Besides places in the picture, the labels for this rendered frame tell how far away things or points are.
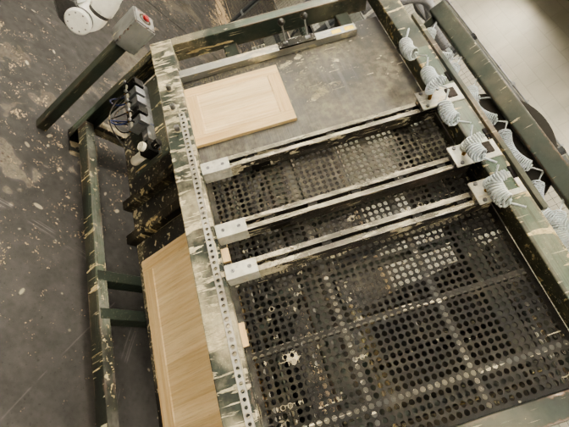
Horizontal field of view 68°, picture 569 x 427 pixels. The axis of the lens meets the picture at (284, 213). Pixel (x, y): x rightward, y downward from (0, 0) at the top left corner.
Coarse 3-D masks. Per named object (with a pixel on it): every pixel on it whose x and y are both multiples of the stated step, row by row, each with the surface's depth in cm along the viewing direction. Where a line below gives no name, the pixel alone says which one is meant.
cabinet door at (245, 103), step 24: (264, 72) 214; (192, 96) 211; (216, 96) 210; (240, 96) 209; (264, 96) 207; (192, 120) 204; (216, 120) 203; (240, 120) 201; (264, 120) 200; (288, 120) 199
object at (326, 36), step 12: (324, 36) 219; (336, 36) 221; (348, 36) 223; (264, 48) 219; (276, 48) 219; (288, 48) 219; (300, 48) 221; (228, 60) 218; (240, 60) 217; (252, 60) 219; (264, 60) 221; (180, 72) 217; (192, 72) 216; (204, 72) 217; (216, 72) 219
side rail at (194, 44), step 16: (320, 0) 232; (336, 0) 231; (352, 0) 233; (256, 16) 230; (272, 16) 229; (288, 16) 230; (320, 16) 236; (208, 32) 228; (224, 32) 228; (240, 32) 231; (256, 32) 233; (272, 32) 236; (176, 48) 228; (192, 48) 231; (208, 48) 234
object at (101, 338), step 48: (96, 192) 230; (144, 192) 230; (96, 240) 214; (144, 240) 227; (240, 240) 340; (96, 288) 201; (144, 288) 218; (336, 288) 273; (96, 336) 191; (96, 384) 183
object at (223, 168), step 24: (432, 96) 186; (456, 96) 185; (360, 120) 188; (384, 120) 187; (408, 120) 190; (288, 144) 186; (312, 144) 185; (336, 144) 190; (216, 168) 183; (240, 168) 185
